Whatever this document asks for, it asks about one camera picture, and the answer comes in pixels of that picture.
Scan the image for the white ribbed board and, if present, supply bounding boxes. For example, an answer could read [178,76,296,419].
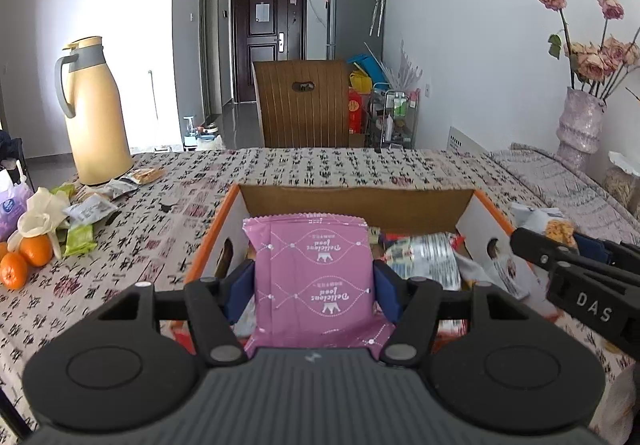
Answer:
[446,126,483,153]

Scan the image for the red cardboard box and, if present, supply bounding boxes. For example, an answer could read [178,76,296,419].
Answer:
[182,184,561,356]

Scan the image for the pale dried plant bunch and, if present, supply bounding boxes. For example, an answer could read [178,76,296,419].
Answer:
[365,40,423,91]

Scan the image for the grey refrigerator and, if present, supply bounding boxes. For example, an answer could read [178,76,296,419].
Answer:
[326,0,386,62]

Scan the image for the red silver snack packet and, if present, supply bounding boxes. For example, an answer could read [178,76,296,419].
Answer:
[382,231,466,293]

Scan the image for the orange brown snack packet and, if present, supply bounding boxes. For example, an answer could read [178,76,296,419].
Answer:
[132,168,166,186]

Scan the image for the white labelled snack packet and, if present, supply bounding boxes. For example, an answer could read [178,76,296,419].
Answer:
[62,199,118,224]

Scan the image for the glass jar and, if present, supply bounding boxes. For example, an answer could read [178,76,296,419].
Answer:
[602,151,640,216]

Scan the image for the pink ribbed vase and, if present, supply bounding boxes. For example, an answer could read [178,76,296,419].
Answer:
[556,86,607,171]

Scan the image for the small blue stool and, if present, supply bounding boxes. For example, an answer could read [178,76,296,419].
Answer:
[182,116,223,151]

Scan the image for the metal wire rack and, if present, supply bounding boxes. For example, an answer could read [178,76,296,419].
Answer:
[367,88,420,151]

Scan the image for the red gift box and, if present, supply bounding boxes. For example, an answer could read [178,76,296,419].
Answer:
[348,90,366,135]

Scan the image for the dark brown door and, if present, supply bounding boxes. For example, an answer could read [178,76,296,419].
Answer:
[231,0,307,103]

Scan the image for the pink snack packet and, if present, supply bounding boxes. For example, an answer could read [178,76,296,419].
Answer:
[242,214,397,360]

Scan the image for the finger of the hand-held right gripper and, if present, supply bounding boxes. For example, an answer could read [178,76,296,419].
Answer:
[510,226,583,271]
[572,232,640,285]

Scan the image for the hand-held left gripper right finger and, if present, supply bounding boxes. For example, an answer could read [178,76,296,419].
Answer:
[372,259,533,368]

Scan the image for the purple tissue pack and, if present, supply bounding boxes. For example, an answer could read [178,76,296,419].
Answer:
[0,185,35,242]

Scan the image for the white folded umbrella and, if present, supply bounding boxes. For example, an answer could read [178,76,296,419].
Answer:
[370,0,388,37]

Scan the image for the white blue snack packet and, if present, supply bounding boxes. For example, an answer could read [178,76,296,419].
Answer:
[510,202,578,250]

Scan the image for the small dark white packet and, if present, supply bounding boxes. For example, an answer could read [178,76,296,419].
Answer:
[107,179,138,200]

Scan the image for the brown wooden chair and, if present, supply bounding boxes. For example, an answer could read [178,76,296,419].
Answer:
[252,59,349,148]

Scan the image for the yellow thermos jug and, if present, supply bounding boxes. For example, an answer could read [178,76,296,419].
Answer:
[54,36,135,186]

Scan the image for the dark chair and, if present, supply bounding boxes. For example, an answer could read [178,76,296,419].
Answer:
[0,130,26,176]

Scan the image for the blue bag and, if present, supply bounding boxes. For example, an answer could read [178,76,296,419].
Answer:
[348,54,381,76]

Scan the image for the dried pink flowers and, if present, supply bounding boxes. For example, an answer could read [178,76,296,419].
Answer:
[532,0,640,101]

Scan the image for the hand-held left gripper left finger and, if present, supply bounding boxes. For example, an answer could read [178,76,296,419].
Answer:
[97,259,257,367]

